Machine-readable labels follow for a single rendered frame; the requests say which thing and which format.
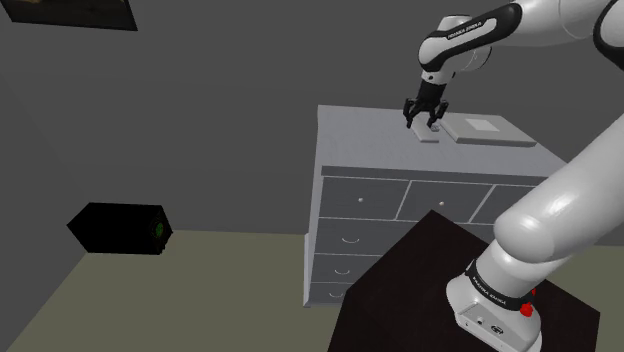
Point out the grey chest of drawers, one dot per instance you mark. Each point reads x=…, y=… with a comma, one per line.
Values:
x=370, y=146

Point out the black box with green dial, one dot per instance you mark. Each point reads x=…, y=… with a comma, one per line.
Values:
x=117, y=229

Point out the small grey flat phone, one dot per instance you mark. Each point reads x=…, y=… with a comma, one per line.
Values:
x=425, y=134

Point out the dark robot stand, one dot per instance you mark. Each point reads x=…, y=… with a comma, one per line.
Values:
x=414, y=292

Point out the large grey flat book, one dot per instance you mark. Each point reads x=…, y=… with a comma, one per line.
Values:
x=487, y=131

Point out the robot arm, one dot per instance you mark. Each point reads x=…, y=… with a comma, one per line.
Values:
x=551, y=204

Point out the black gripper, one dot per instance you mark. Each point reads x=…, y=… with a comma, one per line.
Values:
x=430, y=93

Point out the dark wall picture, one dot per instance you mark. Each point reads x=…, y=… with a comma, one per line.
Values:
x=73, y=12

